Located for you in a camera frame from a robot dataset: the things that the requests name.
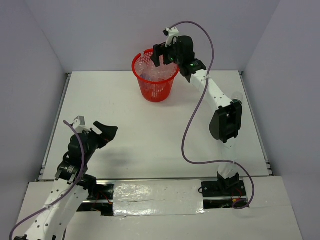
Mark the red mesh plastic bin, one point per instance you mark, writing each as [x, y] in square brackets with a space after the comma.
[153, 91]

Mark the blue label plastic bottle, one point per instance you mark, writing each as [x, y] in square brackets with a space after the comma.
[142, 70]

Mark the aluminium rail frame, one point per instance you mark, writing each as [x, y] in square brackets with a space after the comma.
[46, 155]

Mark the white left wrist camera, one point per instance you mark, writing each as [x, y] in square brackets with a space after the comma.
[79, 125]

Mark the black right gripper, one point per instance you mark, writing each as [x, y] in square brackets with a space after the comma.
[158, 50]

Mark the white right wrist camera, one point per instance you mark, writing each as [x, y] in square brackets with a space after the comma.
[172, 35]

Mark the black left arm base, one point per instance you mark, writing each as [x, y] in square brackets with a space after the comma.
[100, 200]

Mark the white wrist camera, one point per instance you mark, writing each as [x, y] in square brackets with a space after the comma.
[79, 125]
[172, 35]

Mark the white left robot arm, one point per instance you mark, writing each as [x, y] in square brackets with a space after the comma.
[71, 186]

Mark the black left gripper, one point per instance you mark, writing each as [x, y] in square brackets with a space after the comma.
[108, 134]

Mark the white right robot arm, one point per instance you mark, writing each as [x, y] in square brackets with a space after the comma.
[227, 113]

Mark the clear wide-mouth plastic jar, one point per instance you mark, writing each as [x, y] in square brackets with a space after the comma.
[164, 71]

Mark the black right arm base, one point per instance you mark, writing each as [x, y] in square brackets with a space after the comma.
[220, 188]

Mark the silver foil covered panel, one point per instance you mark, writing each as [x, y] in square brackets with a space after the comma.
[157, 198]

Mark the clear bottle white cap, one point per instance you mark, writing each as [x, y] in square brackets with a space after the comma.
[152, 73]

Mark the green label plastic bottle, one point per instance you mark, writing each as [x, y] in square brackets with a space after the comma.
[237, 97]

